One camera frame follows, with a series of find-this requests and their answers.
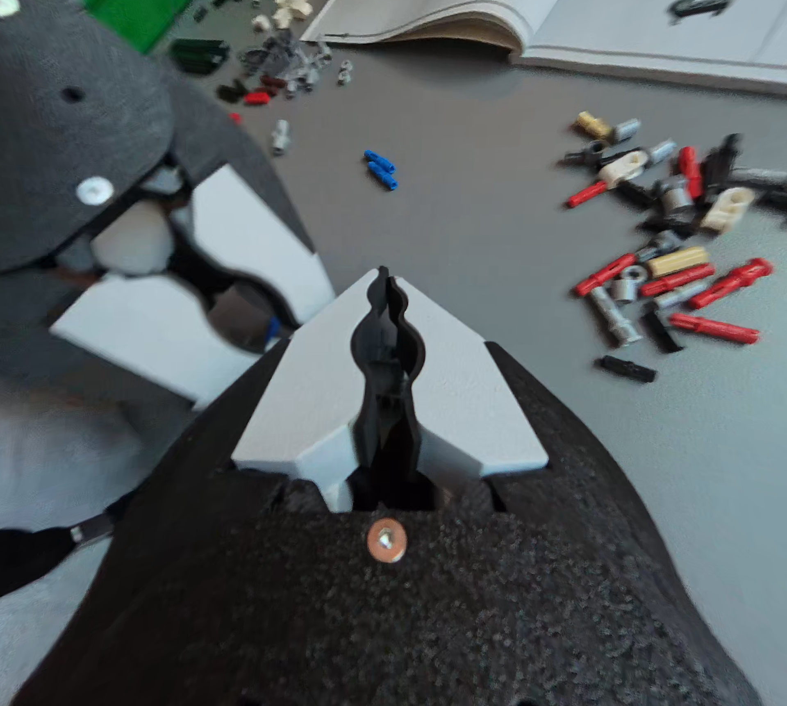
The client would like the pile of lego pins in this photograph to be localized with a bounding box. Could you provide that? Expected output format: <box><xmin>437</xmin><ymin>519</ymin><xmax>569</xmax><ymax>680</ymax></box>
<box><xmin>561</xmin><ymin>131</ymin><xmax>787</xmax><ymax>354</ymax></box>

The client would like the black lego pin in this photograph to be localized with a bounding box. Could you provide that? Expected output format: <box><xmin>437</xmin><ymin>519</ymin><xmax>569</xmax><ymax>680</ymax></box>
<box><xmin>599</xmin><ymin>354</ymin><xmax>657</xmax><ymax>385</ymax></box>

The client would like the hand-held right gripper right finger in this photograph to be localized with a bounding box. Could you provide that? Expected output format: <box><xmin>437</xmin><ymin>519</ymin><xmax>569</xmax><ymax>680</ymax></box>
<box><xmin>387</xmin><ymin>272</ymin><xmax>549</xmax><ymax>479</ymax></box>

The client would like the cluster of small lego parts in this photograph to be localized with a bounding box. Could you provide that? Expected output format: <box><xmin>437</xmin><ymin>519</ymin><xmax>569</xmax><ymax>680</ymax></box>
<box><xmin>191</xmin><ymin>0</ymin><xmax>356</xmax><ymax>107</ymax></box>

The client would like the black strap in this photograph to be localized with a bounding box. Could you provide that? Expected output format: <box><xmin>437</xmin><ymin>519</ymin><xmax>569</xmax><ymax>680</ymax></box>
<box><xmin>0</xmin><ymin>508</ymin><xmax>119</xmax><ymax>597</ymax></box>

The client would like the tan lego pin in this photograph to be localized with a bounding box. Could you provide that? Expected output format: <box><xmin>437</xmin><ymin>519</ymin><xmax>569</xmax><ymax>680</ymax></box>
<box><xmin>575</xmin><ymin>111</ymin><xmax>616</xmax><ymax>142</ymax></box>

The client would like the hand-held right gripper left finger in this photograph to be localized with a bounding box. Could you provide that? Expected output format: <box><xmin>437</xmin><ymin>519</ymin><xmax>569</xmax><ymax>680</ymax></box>
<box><xmin>232</xmin><ymin>266</ymin><xmax>391</xmax><ymax>514</ymax></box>

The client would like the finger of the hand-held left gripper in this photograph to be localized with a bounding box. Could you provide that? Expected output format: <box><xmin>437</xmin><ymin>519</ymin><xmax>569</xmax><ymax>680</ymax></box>
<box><xmin>49</xmin><ymin>205</ymin><xmax>290</xmax><ymax>412</ymax></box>
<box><xmin>169</xmin><ymin>165</ymin><xmax>336</xmax><ymax>327</ymax></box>

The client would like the dark green lego beam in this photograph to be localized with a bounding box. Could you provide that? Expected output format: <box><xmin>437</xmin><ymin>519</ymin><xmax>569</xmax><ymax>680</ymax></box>
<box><xmin>168</xmin><ymin>38</ymin><xmax>232</xmax><ymax>75</ymax></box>

